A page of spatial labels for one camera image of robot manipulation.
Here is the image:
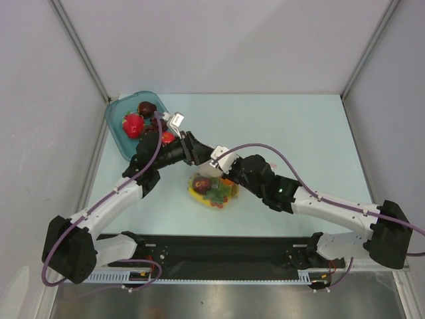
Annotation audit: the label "yellow fake banana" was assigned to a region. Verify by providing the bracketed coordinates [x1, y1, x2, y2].
[187, 185, 240, 210]

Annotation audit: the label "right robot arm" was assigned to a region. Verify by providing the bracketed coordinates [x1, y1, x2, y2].
[219, 155, 412, 270]

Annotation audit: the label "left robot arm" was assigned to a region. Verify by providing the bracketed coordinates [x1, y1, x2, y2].
[42, 132, 214, 286]

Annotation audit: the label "fake orange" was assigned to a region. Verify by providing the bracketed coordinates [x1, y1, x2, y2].
[221, 179, 233, 185]

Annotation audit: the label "right aluminium frame post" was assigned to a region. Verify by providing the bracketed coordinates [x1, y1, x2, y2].
[340, 0, 402, 103]

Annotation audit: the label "small red fake apple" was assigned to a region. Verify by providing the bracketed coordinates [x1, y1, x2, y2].
[161, 131, 175, 145]

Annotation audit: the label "left white cable duct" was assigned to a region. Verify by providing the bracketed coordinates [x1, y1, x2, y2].
[84, 268, 154, 284]

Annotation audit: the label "dark red fake apple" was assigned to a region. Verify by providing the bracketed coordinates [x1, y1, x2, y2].
[137, 101, 157, 118]

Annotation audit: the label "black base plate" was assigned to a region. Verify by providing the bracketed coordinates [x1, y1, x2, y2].
[109, 235, 346, 282]

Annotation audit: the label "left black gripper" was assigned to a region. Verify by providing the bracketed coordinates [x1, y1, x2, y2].
[153, 132, 216, 171]

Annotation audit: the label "teal plastic bin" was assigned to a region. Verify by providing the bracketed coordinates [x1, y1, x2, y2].
[104, 91, 168, 161]

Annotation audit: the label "purple fake grapes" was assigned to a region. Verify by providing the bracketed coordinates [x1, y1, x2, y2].
[143, 116, 163, 132]

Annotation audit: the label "aluminium rail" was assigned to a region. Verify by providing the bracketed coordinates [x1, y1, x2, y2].
[349, 259, 410, 273]

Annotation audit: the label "clear zip top bag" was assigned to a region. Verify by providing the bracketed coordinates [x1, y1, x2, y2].
[186, 162, 278, 211]

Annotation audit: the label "white cable duct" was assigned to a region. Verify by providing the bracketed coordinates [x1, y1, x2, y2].
[84, 268, 154, 284]
[298, 268, 332, 285]

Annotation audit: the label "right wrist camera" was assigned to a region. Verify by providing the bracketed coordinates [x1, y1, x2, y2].
[209, 146, 239, 173]

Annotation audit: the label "dark purple fake fruit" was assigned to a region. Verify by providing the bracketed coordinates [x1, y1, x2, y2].
[192, 176, 212, 195]

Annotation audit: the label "left aluminium frame post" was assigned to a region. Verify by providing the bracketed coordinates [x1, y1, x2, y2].
[48, 0, 111, 104]

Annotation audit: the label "aluminium frame post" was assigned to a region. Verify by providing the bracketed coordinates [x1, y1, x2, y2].
[48, 0, 111, 104]
[340, 0, 402, 103]

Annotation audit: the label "right white cable duct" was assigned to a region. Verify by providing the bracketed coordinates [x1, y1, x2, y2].
[298, 268, 332, 285]

